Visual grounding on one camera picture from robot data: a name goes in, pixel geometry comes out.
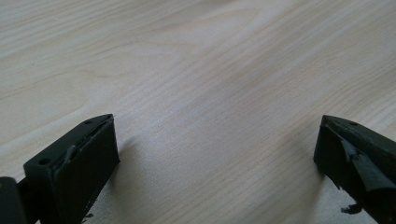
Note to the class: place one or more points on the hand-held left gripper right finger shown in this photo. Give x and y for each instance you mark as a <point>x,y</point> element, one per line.
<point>358,161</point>

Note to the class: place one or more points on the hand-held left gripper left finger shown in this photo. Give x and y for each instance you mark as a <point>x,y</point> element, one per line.
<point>74,168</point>

